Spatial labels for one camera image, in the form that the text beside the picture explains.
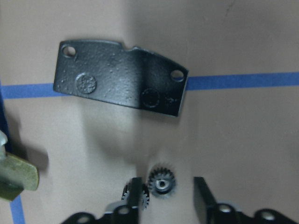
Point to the black brake pad plate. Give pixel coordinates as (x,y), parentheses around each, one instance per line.
(106,71)

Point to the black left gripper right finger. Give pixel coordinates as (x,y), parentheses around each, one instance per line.
(205,203)

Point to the small black bearing gear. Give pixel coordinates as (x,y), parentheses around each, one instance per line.
(162,181)

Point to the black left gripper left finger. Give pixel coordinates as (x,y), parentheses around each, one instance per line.
(135,200)

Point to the olive brake shoe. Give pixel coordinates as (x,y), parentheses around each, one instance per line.
(16,174)

